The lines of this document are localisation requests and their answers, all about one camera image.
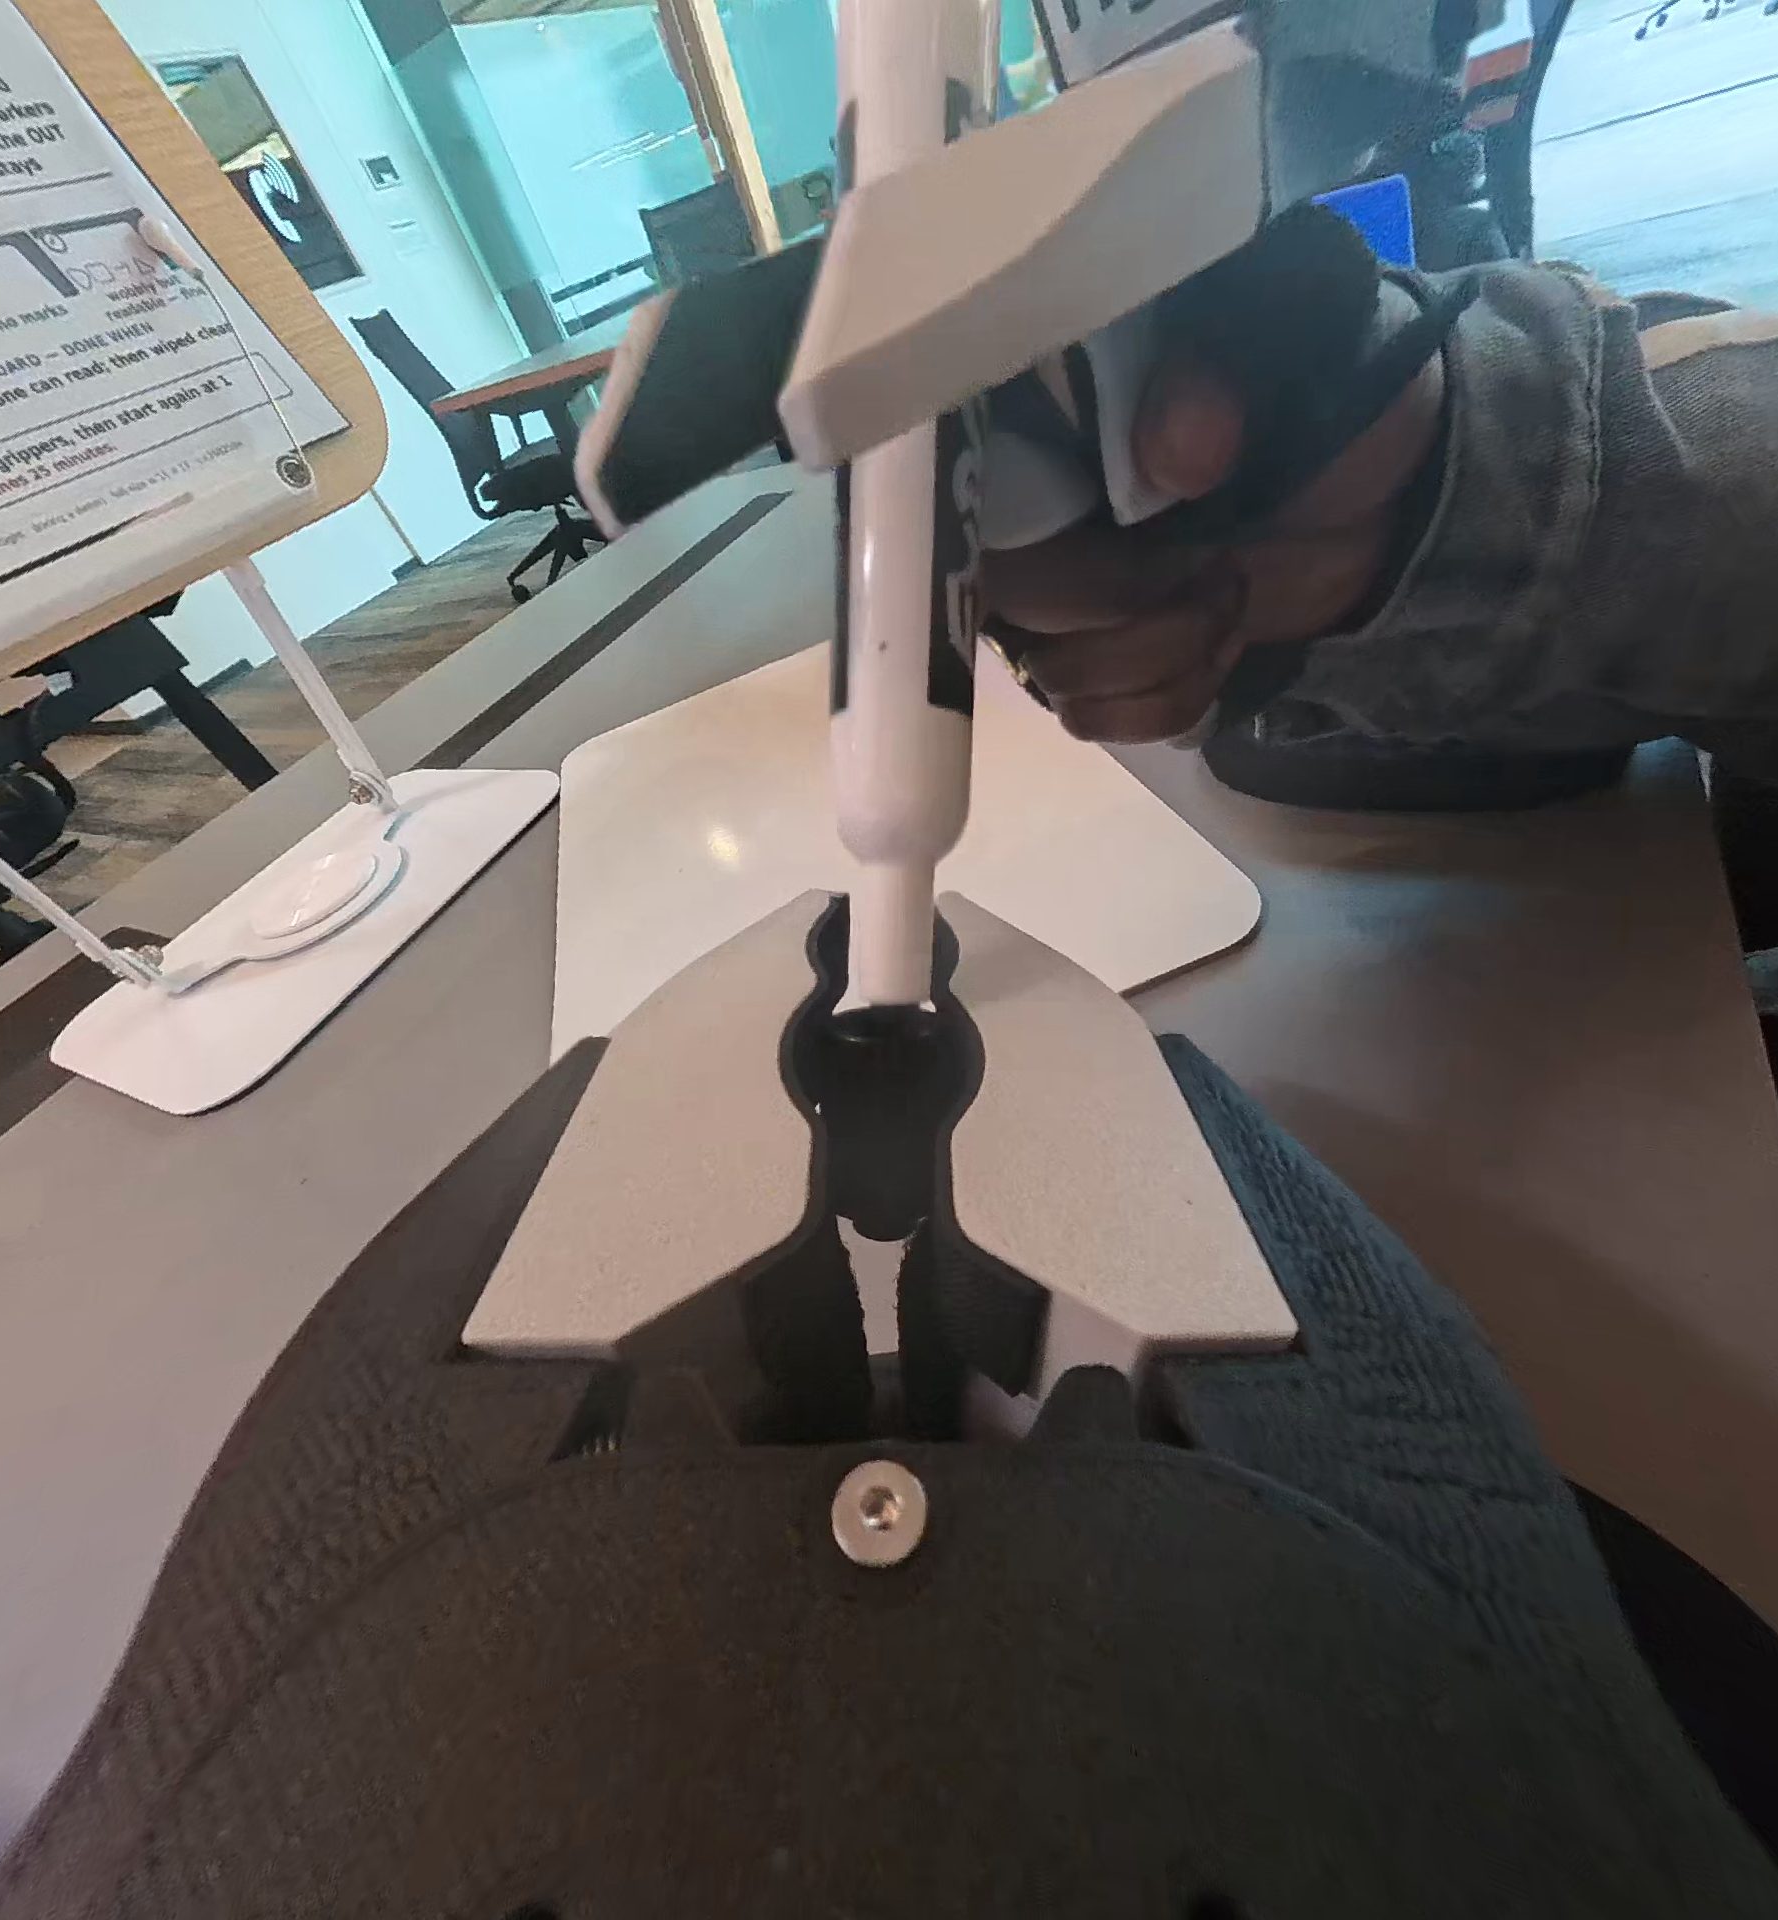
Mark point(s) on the black marker cap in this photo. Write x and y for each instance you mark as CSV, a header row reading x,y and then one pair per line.
x,y
889,1142

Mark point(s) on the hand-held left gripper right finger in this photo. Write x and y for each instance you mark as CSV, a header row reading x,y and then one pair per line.
x,y
1115,1186

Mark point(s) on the wood-edged office desk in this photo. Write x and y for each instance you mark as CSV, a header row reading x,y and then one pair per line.
x,y
546,375

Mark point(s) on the black honeycomb armrest pad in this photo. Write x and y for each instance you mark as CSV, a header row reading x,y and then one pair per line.
x,y
1429,780

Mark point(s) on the person's right forearm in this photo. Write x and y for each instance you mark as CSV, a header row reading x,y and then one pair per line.
x,y
1579,512

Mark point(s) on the person's right hand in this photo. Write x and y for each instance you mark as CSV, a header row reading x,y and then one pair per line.
x,y
1129,631

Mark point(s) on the black phone icon sign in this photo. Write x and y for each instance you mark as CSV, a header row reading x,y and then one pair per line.
x,y
297,181

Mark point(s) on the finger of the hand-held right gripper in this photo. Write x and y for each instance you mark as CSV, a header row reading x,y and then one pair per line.
x,y
1040,225
695,392

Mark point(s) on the printed instruction sheet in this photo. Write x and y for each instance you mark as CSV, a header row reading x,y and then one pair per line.
x,y
81,375

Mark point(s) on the white plastic wheel part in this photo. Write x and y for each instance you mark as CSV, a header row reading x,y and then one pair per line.
x,y
882,676

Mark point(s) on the black office chair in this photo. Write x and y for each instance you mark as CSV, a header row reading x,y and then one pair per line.
x,y
470,437

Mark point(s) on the small white whiteboard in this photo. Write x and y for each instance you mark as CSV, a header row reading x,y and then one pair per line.
x,y
709,810

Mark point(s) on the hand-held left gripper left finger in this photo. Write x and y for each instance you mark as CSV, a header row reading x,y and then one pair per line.
x,y
649,1170

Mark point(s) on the blue plastic bin white tag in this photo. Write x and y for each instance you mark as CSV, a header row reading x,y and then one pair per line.
x,y
1365,219

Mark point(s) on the wooden sign stand white base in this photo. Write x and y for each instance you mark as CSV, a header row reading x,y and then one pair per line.
x,y
425,839

